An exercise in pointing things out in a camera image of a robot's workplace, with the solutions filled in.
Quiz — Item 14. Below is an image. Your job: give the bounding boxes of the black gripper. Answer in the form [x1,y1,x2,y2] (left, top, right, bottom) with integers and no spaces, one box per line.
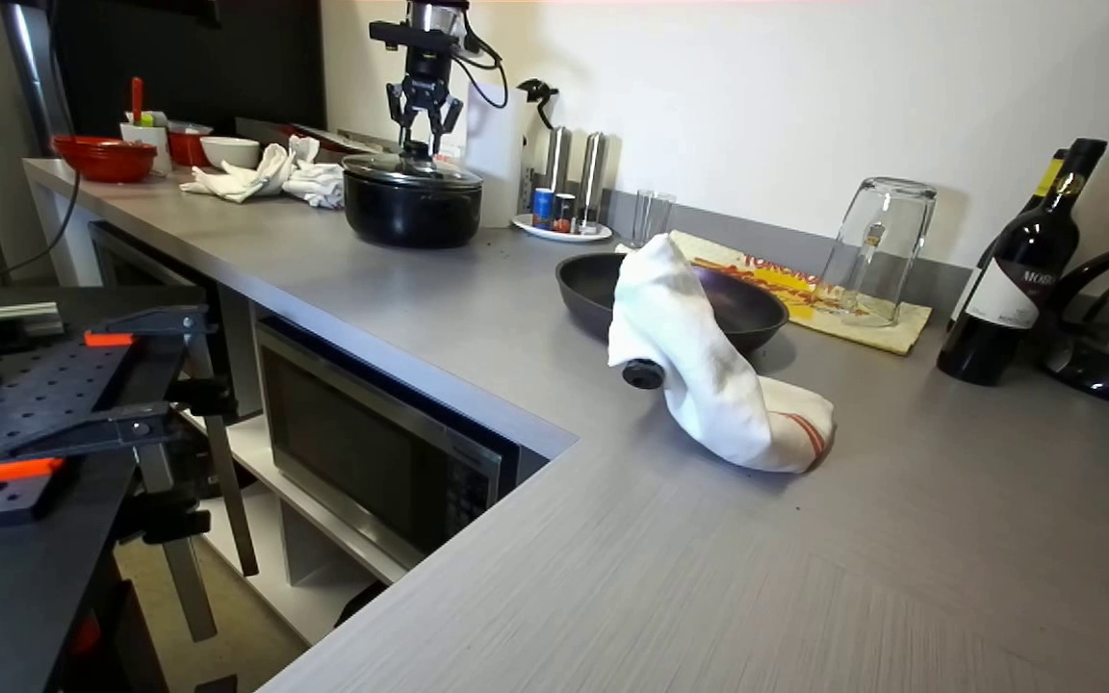
[382,46,469,163]

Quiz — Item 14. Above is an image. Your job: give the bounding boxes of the black cooking pot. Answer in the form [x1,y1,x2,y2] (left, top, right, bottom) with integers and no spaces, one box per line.
[339,158,487,253]

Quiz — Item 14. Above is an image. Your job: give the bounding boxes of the steel grinder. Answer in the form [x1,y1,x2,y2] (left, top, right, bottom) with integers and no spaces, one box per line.
[576,126,613,216]
[539,123,573,198]

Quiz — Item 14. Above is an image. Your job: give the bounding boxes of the blue can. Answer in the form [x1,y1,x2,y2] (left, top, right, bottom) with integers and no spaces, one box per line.
[526,184,561,231]

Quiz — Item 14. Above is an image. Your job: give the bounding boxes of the crumpled white cloth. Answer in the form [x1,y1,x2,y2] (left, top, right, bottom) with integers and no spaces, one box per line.
[175,132,354,216]

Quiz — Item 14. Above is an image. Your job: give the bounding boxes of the small white plate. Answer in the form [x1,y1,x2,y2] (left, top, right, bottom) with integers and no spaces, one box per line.
[507,208,618,249]

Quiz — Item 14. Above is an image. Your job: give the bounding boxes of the white bowl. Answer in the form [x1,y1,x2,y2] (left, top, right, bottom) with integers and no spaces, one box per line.
[197,132,264,172]

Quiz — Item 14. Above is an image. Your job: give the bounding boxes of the black frying pan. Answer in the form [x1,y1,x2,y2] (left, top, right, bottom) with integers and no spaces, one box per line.
[553,249,793,393]

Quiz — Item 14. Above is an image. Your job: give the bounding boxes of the small red cup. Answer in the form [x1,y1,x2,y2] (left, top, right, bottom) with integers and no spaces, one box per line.
[165,123,217,169]

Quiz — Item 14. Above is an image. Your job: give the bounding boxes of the clear drinking glass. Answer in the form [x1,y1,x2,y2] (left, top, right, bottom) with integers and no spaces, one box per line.
[629,184,676,249]

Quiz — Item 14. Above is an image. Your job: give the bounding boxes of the white utensil cup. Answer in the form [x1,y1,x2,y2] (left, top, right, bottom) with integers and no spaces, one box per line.
[116,115,172,178]

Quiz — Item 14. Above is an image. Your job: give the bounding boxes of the large red bowl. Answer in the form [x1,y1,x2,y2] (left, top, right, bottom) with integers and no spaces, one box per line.
[50,132,160,189]

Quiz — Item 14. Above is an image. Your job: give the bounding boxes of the built-in microwave oven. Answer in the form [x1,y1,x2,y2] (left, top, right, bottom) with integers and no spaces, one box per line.
[250,317,525,557]

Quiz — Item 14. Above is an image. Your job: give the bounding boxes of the white towel with red stripes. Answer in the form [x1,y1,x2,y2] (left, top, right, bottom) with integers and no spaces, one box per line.
[604,227,840,476]

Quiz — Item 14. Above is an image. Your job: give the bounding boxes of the clear upturned glass jar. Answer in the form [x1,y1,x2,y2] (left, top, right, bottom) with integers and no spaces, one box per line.
[816,172,944,331]

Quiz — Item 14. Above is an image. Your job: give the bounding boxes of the black perforated breadboard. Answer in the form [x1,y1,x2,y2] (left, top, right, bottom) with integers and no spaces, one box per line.
[0,340,136,540]

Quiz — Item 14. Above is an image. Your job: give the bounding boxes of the yellow cutting board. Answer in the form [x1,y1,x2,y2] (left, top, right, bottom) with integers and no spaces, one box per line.
[665,227,939,357]

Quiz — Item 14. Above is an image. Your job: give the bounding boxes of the dark wine bottle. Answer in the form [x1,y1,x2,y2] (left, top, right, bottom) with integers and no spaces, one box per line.
[934,136,1109,390]

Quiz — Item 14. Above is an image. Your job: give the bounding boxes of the black work table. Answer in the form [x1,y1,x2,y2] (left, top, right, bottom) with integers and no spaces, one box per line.
[0,280,245,693]

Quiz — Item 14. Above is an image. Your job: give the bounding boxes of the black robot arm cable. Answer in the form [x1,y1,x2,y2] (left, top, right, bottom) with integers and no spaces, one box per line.
[455,27,514,115]

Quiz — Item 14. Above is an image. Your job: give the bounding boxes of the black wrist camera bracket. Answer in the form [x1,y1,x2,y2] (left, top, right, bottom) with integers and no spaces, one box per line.
[364,15,507,56]

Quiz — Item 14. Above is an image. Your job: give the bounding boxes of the long black power cable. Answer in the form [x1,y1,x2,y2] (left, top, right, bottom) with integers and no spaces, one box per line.
[0,163,84,293]

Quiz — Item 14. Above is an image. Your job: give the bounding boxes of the orange-handled bar clamp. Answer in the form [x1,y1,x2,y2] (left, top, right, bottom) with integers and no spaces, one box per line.
[78,303,264,581]
[0,397,224,646]

